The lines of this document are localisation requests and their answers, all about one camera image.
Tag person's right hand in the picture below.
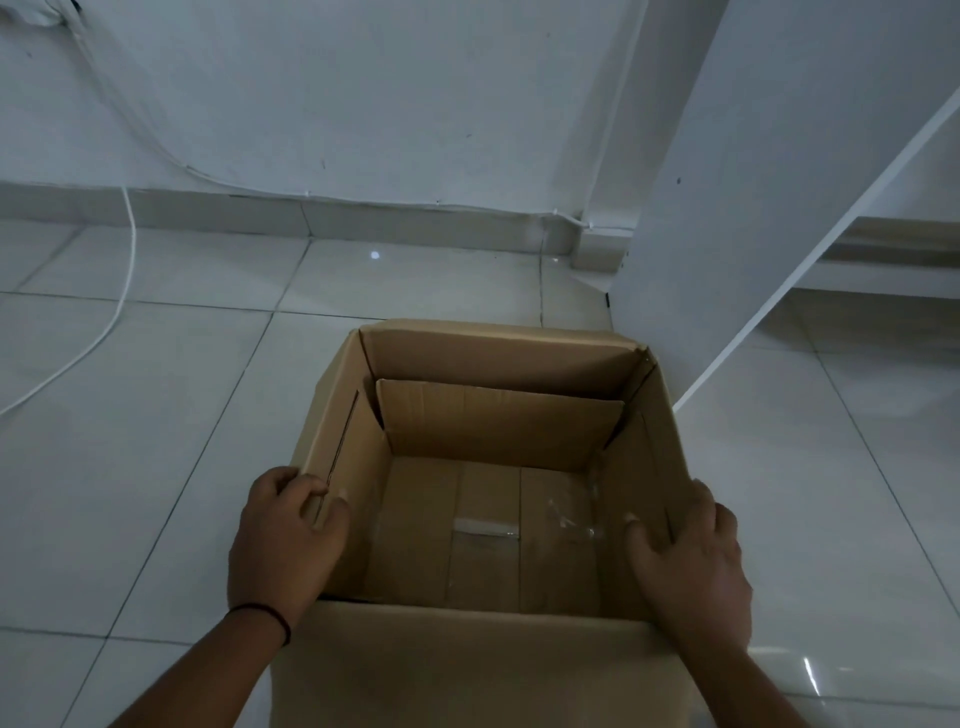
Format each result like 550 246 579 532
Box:
623 479 754 661

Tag black wristband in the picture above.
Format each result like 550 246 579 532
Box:
224 603 292 648

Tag person's left forearm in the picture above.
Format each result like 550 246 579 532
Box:
108 611 290 728

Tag white wooden desk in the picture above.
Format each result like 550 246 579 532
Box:
611 0 960 414

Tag large plain cardboard box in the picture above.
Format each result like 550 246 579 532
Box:
268 318 697 728

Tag thin white wall cable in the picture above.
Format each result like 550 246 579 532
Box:
71 18 628 234

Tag white floor power cable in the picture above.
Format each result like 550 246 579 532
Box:
0 183 140 418

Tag cardboard box with clear tape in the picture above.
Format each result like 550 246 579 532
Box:
322 378 676 624

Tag person's left hand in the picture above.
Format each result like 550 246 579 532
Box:
227 466 352 628

